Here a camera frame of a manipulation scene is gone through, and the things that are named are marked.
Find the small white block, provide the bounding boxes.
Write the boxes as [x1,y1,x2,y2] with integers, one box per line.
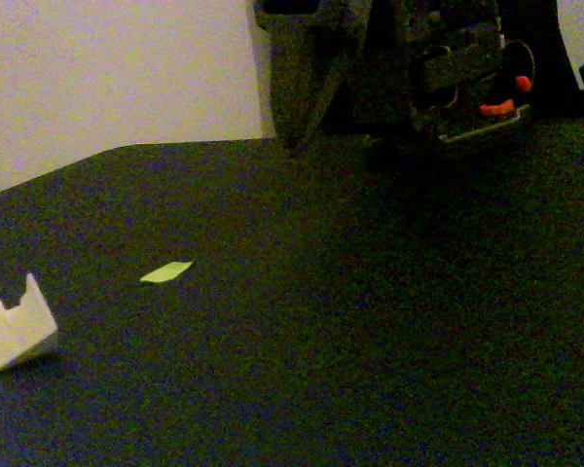
[0,271,60,375]

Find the grey robot arm with base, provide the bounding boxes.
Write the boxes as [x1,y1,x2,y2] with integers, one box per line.
[320,0,532,147]

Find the dark desk mat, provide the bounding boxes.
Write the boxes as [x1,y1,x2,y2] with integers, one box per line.
[0,116,584,467]

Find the green sticker marker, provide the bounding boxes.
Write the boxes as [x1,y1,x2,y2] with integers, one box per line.
[139,261,195,284]

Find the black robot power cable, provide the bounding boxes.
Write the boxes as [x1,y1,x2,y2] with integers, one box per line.
[502,38,537,98]

